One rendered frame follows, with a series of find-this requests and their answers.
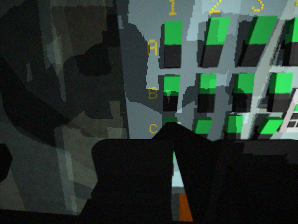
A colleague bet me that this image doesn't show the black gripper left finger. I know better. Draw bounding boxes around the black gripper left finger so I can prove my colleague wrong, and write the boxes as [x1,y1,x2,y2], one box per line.
[91,122,174,202]

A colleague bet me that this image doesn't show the grey switch panel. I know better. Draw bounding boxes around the grey switch panel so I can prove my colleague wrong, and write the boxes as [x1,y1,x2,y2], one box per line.
[117,0,298,141]

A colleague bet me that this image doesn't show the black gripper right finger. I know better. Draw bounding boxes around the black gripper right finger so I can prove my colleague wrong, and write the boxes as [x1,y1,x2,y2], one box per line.
[171,122,298,222]

